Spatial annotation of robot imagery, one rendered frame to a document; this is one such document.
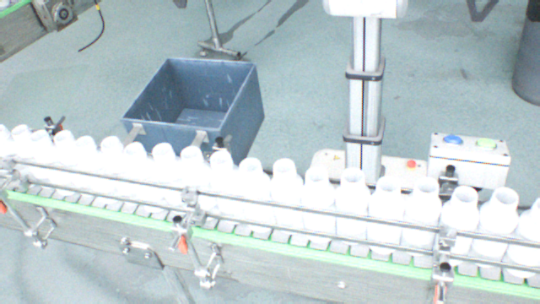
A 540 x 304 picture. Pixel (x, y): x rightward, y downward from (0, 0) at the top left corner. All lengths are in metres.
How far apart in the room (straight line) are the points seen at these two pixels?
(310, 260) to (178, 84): 0.91
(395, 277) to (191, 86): 0.99
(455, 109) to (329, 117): 0.71
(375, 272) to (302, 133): 1.76
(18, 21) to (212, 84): 1.02
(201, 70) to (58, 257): 1.29
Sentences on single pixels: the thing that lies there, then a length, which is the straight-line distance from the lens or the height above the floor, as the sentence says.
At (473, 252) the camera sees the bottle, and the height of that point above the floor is 1.03.
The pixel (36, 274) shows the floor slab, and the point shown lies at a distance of 2.44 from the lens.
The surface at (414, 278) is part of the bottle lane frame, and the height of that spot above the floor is 0.98.
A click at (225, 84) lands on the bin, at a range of 1.53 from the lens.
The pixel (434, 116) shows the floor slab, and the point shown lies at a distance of 2.69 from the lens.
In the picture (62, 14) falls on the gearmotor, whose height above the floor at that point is 0.91.
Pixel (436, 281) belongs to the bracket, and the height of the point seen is 1.08.
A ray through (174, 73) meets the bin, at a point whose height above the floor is 0.89.
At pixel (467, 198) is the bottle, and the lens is 0.79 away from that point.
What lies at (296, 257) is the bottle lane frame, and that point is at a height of 0.98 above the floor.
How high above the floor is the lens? 1.74
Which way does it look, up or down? 45 degrees down
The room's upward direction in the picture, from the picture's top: 10 degrees counter-clockwise
